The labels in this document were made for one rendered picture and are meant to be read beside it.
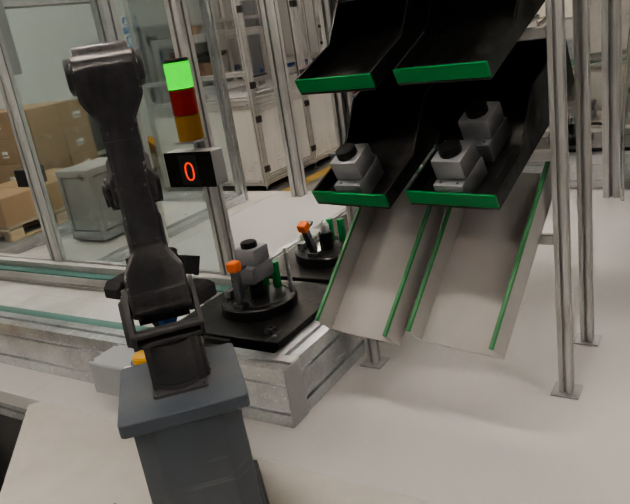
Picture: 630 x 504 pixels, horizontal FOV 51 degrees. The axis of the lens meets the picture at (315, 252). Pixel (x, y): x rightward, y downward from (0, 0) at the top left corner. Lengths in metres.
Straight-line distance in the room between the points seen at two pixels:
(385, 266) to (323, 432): 0.27
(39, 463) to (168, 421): 0.43
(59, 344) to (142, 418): 0.63
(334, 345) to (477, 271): 0.29
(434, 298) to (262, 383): 0.29
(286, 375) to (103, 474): 0.31
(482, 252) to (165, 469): 0.52
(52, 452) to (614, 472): 0.83
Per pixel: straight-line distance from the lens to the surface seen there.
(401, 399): 1.09
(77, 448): 1.17
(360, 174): 0.92
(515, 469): 0.94
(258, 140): 6.28
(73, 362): 1.37
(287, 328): 1.11
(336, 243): 1.43
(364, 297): 1.03
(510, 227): 0.99
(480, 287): 0.96
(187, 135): 1.33
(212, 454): 0.81
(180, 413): 0.76
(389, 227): 1.06
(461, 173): 0.86
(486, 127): 0.91
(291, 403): 1.04
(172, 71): 1.32
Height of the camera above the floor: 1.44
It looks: 19 degrees down
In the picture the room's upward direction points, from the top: 9 degrees counter-clockwise
